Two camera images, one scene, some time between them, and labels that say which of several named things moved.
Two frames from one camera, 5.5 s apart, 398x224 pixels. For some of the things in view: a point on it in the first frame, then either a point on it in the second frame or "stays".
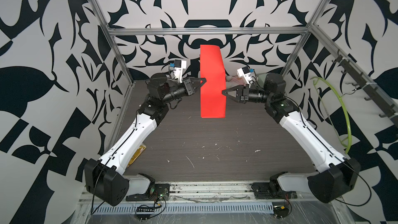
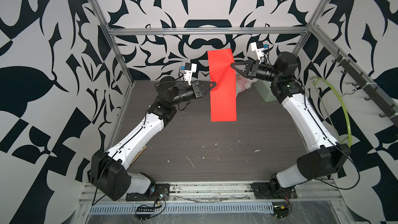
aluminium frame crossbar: (208, 31) stays
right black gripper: (243, 94) to (252, 73)
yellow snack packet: (139, 151) stays
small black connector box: (280, 211) stays
